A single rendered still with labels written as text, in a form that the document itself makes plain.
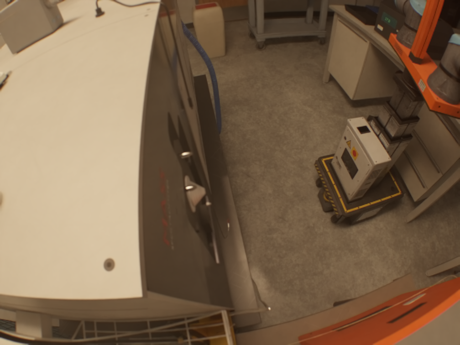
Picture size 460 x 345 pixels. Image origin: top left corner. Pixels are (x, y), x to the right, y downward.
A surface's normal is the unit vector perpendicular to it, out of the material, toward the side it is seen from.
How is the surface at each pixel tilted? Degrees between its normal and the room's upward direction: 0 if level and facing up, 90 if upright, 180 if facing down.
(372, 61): 90
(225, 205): 0
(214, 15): 84
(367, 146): 0
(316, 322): 0
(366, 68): 90
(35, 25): 90
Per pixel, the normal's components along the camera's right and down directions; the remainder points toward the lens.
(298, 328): -0.08, -0.54
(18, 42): 0.19, 0.81
